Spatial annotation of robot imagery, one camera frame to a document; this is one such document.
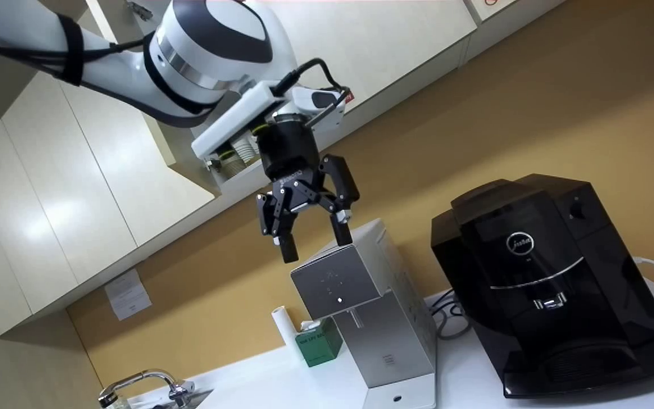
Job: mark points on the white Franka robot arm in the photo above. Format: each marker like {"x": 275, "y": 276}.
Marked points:
{"x": 215, "y": 35}

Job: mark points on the white paper wall note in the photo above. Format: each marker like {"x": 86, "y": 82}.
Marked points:
{"x": 128, "y": 293}

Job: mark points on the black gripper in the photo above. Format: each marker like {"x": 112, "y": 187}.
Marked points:
{"x": 289, "y": 156}

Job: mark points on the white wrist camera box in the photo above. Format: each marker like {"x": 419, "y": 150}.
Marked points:
{"x": 237, "y": 122}

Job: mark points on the white paper roll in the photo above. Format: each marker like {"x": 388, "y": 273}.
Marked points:
{"x": 288, "y": 333}

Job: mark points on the chrome sink faucet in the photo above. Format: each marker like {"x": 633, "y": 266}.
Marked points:
{"x": 149, "y": 386}

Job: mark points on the black coffee machine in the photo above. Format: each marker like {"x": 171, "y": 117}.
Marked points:
{"x": 561, "y": 297}

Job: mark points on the white silver water dispenser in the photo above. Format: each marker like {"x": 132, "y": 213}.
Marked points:
{"x": 373, "y": 319}

